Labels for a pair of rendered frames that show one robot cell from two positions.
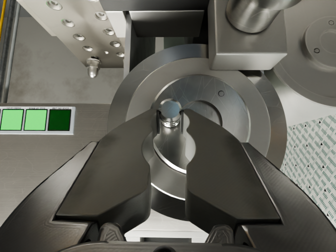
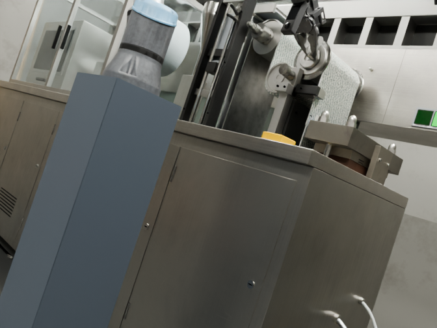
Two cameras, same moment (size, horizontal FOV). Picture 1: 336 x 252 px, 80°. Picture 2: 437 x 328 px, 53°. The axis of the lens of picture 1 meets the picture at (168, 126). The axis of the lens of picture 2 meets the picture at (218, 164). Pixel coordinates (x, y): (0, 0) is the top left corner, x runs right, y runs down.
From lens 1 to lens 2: 1.49 m
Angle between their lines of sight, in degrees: 48
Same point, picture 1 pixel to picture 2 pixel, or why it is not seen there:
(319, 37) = (280, 78)
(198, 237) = (360, 45)
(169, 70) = (311, 71)
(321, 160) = (291, 62)
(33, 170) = not seen: outside the picture
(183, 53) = (308, 77)
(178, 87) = (309, 64)
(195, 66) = (305, 71)
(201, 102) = (307, 61)
